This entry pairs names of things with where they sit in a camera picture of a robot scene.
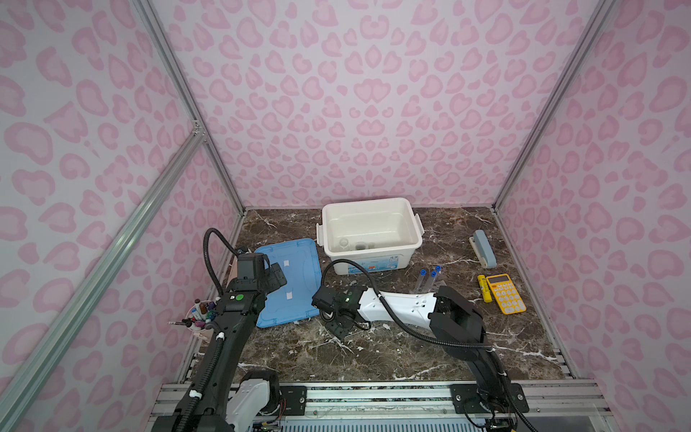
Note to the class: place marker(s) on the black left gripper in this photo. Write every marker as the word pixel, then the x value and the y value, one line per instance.
pixel 274 279

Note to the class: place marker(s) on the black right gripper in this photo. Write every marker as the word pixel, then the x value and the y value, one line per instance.
pixel 338 332

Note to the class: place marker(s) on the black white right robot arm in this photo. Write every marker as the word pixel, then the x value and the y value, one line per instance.
pixel 443 319

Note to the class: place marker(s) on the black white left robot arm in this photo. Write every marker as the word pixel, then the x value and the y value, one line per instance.
pixel 208 404

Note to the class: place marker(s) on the blue plastic bin lid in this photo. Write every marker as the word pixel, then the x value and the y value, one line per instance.
pixel 300 263

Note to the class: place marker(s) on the pink pen holder cup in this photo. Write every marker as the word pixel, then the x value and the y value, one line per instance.
pixel 198 316

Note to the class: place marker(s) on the white plastic storage bin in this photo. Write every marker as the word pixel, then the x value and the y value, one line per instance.
pixel 390 224

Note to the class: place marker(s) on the clear test tube rack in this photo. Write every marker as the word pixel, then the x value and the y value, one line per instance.
pixel 438 284

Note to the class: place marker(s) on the yellow calculator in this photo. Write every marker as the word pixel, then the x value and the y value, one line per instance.
pixel 505 294

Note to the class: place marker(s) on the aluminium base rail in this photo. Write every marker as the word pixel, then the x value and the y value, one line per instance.
pixel 557 405

